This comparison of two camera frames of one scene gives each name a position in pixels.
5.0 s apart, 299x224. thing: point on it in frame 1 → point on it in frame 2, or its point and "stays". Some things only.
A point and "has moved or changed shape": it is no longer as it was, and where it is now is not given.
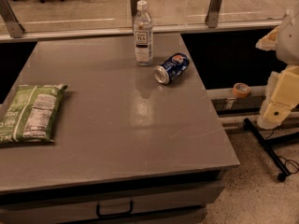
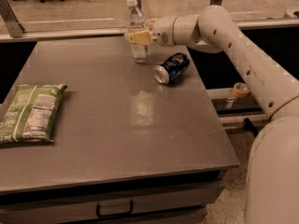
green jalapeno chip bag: (30, 113) stays
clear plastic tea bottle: (144, 35) has moved or changed shape
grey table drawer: (147, 203) stays
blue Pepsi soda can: (172, 69) stays
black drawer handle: (130, 212) stays
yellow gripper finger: (282, 95) → (142, 37)
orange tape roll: (241, 90) stays
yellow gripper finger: (268, 42) → (149, 23)
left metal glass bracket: (15, 28) stays
